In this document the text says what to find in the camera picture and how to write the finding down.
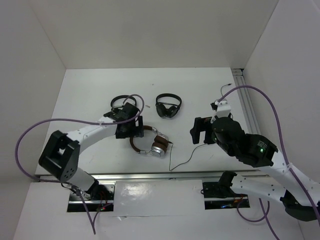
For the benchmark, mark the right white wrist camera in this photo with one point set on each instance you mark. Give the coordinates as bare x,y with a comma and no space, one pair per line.
220,109

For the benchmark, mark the right black folded headphones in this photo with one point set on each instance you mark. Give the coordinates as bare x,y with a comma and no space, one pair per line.
165,109

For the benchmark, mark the aluminium front rail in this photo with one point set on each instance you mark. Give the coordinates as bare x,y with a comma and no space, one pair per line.
169,175

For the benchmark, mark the aluminium side rail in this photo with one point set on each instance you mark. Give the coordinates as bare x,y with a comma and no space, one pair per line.
246,103

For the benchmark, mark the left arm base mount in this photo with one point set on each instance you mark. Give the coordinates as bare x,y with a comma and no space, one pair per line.
103,200

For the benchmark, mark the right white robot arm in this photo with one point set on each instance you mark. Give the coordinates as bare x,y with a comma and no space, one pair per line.
299,194

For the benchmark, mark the left black folded headphones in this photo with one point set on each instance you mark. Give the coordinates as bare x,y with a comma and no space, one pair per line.
121,97

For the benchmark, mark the brown silver headphones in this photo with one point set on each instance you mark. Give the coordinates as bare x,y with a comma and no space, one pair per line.
159,146

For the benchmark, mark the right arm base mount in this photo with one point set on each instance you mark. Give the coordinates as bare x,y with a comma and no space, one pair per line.
216,197

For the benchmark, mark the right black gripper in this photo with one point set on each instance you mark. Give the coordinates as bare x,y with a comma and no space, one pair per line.
200,124

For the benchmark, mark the black folded headphones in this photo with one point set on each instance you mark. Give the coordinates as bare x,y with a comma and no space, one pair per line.
121,97
165,109

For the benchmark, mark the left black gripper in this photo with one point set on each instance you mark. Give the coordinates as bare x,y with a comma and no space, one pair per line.
137,131

